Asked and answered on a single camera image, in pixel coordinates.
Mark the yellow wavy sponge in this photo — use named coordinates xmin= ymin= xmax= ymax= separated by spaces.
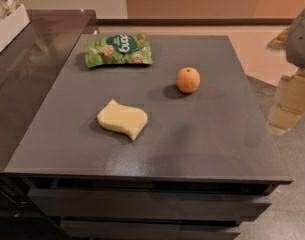
xmin=97 ymin=100 xmax=148 ymax=141

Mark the orange fruit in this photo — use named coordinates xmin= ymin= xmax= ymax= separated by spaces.
xmin=176 ymin=67 xmax=200 ymax=94

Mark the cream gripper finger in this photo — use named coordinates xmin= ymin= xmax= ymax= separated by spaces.
xmin=266 ymin=68 xmax=305 ymax=136

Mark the dark glossy side counter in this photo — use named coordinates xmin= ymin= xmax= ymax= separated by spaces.
xmin=0 ymin=9 xmax=96 ymax=174

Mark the grey drawer cabinet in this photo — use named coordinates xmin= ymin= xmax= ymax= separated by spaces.
xmin=6 ymin=36 xmax=291 ymax=240

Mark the white box with packets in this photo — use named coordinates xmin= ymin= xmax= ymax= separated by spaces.
xmin=0 ymin=0 xmax=30 ymax=53

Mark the green snack bag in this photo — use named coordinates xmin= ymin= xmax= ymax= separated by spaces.
xmin=85 ymin=33 xmax=153 ymax=68

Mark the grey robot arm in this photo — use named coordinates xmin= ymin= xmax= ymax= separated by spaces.
xmin=266 ymin=8 xmax=305 ymax=135

